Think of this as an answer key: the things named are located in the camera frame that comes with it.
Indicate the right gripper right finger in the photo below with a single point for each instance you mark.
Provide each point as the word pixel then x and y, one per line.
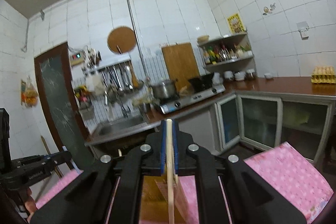
pixel 229 191

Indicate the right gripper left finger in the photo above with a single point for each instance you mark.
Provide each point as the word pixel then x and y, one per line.
pixel 108 192

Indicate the wooden chopstick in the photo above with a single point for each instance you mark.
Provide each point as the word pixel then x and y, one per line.
pixel 170 169

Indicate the steel kitchen sink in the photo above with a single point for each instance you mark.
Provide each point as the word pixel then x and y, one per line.
pixel 106 128

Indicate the chrome kitchen faucet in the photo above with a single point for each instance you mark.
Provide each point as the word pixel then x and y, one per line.
pixel 113 96

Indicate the person left hand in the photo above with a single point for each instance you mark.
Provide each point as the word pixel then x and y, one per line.
pixel 30 204

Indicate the pink floral tablecloth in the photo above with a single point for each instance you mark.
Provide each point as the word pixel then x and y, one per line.
pixel 282 167

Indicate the yellow perforated utensil holder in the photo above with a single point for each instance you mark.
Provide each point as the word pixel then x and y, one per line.
pixel 155 204

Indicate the hanging yellow bag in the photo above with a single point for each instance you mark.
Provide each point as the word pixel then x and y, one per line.
pixel 29 95

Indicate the dark wooden glass door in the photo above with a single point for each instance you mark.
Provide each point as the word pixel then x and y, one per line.
pixel 53 76

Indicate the steel cooking pot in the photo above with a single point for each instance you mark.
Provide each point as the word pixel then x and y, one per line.
pixel 164 89

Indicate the steel gas stove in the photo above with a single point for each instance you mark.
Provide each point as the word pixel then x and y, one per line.
pixel 179 103

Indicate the stacked white bowls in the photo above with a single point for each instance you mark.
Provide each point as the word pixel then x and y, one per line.
pixel 249 74

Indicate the black wok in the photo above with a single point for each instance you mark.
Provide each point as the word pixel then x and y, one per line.
pixel 202 83

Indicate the yellow egg tray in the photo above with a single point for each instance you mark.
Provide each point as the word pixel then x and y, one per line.
pixel 323 75

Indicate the corner shelf with bottles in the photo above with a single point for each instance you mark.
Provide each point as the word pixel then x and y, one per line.
pixel 227 53

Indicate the rectangular wooden cutting board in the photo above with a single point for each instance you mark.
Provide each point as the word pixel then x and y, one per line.
pixel 181 64

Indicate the round wooden board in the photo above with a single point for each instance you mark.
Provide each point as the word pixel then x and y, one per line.
pixel 121 40

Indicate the wall utensil rack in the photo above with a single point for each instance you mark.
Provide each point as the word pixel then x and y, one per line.
pixel 117 73

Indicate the wall power strip box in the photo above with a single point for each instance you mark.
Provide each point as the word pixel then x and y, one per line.
pixel 77 58

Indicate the yellow wall poster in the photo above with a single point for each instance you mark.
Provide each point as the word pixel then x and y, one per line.
pixel 235 24

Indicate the white wall switch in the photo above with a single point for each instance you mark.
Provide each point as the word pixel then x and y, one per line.
pixel 303 29

